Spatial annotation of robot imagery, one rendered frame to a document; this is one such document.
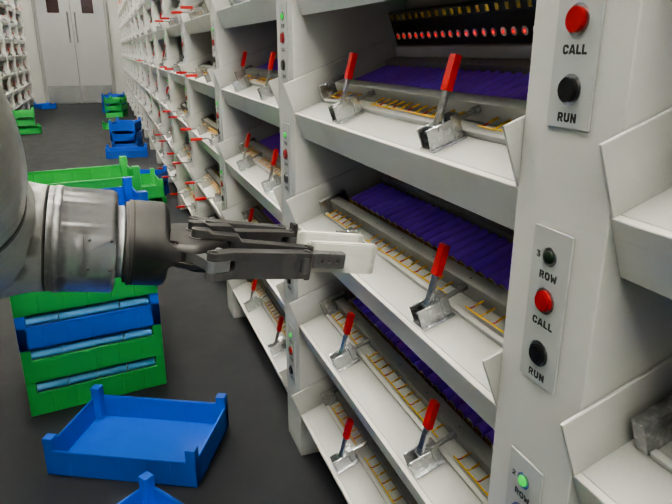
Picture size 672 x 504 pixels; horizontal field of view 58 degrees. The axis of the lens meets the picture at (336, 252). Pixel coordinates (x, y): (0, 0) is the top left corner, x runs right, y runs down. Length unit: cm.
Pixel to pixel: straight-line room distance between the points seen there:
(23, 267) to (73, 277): 4
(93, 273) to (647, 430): 43
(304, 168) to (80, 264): 60
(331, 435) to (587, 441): 73
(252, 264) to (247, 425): 89
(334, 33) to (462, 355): 61
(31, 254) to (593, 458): 45
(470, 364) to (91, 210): 37
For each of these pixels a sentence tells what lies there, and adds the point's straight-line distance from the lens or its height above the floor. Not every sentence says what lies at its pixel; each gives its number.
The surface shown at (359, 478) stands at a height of 11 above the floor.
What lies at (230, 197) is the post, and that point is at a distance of 176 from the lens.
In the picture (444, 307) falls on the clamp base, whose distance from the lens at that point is 67.
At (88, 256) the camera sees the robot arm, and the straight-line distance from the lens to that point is 52.
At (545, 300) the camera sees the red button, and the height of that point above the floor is 60.
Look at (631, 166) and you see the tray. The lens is 41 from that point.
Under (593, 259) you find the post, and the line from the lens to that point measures 43.
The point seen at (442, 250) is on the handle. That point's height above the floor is 57.
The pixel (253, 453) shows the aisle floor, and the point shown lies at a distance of 130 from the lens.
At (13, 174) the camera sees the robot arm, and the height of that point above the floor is 71.
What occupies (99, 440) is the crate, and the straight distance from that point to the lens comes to 141.
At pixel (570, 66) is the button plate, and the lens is 44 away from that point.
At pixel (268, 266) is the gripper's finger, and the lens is 53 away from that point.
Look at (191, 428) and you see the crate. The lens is 139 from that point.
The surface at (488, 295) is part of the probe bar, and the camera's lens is 65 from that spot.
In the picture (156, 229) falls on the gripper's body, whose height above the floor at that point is 63.
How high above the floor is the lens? 78
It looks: 19 degrees down
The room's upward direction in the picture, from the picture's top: straight up
